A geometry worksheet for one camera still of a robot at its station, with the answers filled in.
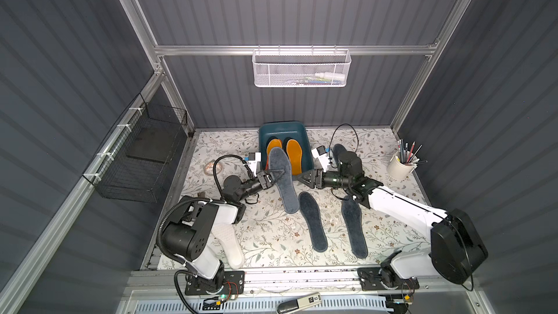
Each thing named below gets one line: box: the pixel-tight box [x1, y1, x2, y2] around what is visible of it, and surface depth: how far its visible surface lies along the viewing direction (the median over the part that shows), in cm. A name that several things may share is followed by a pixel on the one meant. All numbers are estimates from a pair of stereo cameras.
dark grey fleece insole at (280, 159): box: [268, 146, 300, 215], surface depth 80 cm
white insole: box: [212, 223, 245, 269], surface depth 84 cm
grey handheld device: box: [276, 292, 322, 314], surface depth 68 cm
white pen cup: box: [386, 138, 428, 179], surface depth 98 cm
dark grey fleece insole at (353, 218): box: [341, 194, 369, 260], surface depth 86 cm
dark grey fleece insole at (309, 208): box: [297, 191, 329, 253], surface depth 90 cm
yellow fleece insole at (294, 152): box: [286, 138, 303, 176], surface depth 110 cm
